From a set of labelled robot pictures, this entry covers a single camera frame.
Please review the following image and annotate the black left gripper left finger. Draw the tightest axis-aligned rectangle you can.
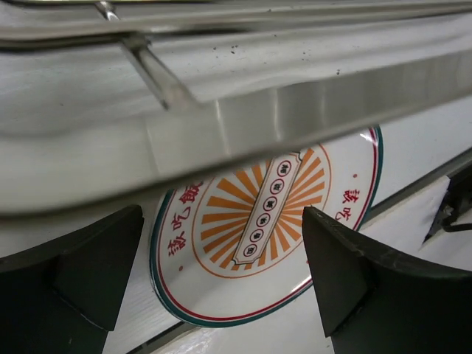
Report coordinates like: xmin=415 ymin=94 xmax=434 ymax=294
xmin=1 ymin=205 xmax=144 ymax=353

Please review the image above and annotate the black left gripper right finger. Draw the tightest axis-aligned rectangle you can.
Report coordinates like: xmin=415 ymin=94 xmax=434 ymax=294
xmin=302 ymin=207 xmax=471 ymax=353

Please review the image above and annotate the plate with orange sunburst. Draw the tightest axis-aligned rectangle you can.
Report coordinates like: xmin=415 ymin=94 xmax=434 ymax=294
xmin=149 ymin=127 xmax=384 ymax=327

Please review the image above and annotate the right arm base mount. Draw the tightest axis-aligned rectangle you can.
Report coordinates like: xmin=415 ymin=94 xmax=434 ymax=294
xmin=423 ymin=162 xmax=471 ymax=243

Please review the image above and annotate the metal wire dish rack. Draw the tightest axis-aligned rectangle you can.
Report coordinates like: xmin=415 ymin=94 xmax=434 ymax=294
xmin=1 ymin=1 xmax=471 ymax=223

